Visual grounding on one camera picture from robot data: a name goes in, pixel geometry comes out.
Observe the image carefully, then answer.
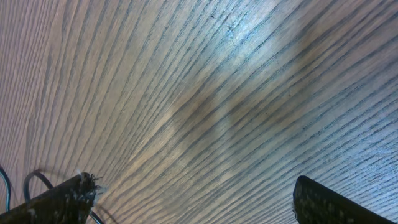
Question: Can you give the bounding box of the black USB cable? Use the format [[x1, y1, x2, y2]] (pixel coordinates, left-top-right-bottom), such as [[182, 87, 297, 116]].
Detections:
[[0, 166, 105, 224]]

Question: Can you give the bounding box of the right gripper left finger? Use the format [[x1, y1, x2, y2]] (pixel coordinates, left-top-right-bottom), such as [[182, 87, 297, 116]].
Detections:
[[1, 172, 101, 224]]

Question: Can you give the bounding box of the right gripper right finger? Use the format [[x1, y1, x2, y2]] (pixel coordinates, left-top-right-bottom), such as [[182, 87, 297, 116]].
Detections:
[[293, 175, 394, 224]]

